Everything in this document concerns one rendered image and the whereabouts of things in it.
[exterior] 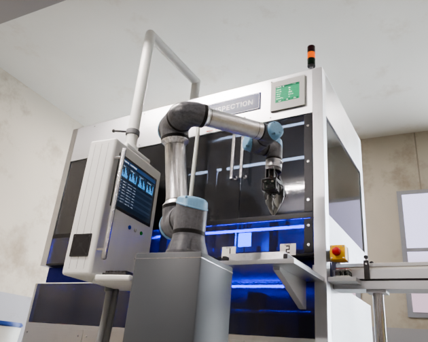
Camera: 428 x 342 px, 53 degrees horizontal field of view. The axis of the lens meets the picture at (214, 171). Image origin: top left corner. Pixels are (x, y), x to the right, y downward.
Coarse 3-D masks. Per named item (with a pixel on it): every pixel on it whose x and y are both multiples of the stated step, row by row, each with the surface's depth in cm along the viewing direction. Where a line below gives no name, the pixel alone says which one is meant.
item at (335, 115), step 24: (216, 96) 283; (240, 96) 272; (264, 96) 262; (312, 96) 245; (336, 96) 274; (120, 120) 324; (144, 120) 310; (264, 120) 255; (336, 120) 265; (72, 144) 342; (144, 144) 300; (360, 144) 325; (360, 168) 312; (360, 192) 304; (264, 216) 230; (288, 216) 223; (312, 216) 217; (48, 240) 311; (336, 240) 226; (48, 264) 301
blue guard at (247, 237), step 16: (240, 224) 236; (256, 224) 231; (272, 224) 226; (288, 224) 222; (64, 240) 303; (160, 240) 259; (208, 240) 242; (224, 240) 237; (240, 240) 232; (256, 240) 227; (272, 240) 222; (288, 240) 218; (48, 256) 304; (64, 256) 296
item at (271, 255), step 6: (258, 252) 182; (264, 252) 181; (270, 252) 179; (276, 252) 178; (282, 252) 177; (234, 258) 187; (240, 258) 186; (246, 258) 184; (252, 258) 183; (258, 258) 181; (264, 258) 180; (270, 258) 178; (276, 258) 177; (282, 258) 176; (294, 258) 185
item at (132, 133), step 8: (144, 40) 292; (152, 40) 291; (144, 48) 287; (152, 48) 289; (144, 56) 284; (144, 64) 281; (144, 72) 279; (144, 80) 277; (136, 88) 275; (144, 88) 275; (136, 96) 271; (144, 96) 274; (136, 104) 269; (136, 112) 267; (136, 120) 265; (128, 128) 262; (136, 128) 263; (128, 136) 260; (136, 136) 261; (136, 144) 261
